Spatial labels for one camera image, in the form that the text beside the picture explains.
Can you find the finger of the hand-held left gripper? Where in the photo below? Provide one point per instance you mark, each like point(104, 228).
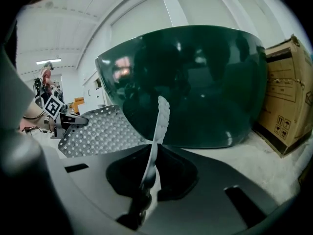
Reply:
point(78, 120)

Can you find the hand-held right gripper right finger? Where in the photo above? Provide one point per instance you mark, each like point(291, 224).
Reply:
point(210, 180)

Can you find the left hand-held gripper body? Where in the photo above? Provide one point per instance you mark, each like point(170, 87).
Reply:
point(54, 108)

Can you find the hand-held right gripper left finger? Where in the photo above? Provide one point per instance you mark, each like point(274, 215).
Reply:
point(88, 180)

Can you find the dark green bathtub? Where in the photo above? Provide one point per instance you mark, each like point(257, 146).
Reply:
point(195, 87)

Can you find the person's left forearm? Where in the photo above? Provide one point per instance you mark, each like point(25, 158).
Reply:
point(34, 112)

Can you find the orange furniture piece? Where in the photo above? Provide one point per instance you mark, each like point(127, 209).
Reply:
point(77, 104)

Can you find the white black machine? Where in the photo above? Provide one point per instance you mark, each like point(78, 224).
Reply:
point(40, 92)

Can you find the white cabinet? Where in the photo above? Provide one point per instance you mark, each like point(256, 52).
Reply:
point(95, 92)

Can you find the person's grey clothing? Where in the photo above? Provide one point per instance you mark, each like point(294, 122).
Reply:
point(14, 94)

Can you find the long ceiling lamp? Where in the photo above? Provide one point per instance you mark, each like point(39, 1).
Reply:
point(49, 62)

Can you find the round ceiling fixture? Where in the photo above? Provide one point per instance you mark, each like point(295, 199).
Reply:
point(49, 5)

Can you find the brown cardboard box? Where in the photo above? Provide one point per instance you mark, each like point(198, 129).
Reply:
point(286, 89)

